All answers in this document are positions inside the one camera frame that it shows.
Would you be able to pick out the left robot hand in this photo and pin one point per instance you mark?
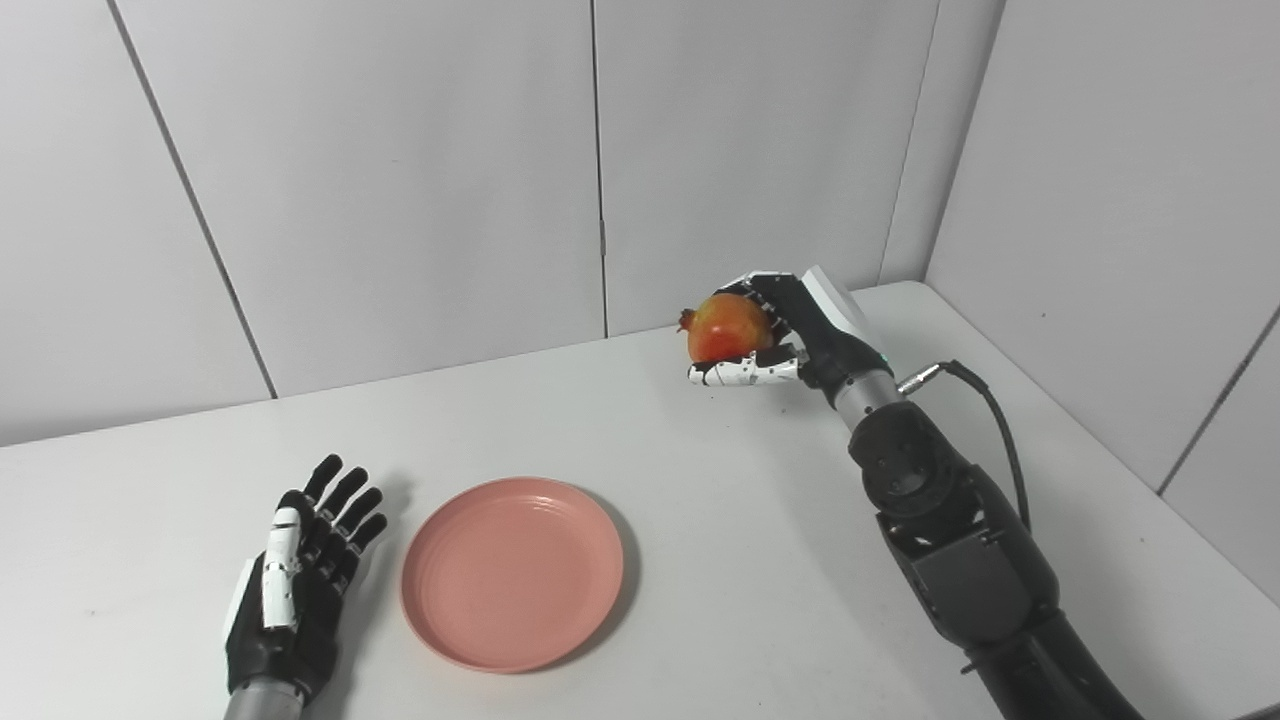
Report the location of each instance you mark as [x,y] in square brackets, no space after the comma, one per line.
[295,600]

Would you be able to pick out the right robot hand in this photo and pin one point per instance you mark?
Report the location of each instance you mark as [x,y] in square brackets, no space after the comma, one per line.
[810,335]

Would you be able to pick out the red pomegranate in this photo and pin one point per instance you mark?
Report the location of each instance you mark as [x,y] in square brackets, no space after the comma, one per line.
[725,325]

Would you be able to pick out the pink plate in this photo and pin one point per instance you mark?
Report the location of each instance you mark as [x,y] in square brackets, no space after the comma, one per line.
[512,574]

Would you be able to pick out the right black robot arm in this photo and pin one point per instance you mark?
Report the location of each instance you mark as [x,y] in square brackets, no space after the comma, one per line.
[980,560]

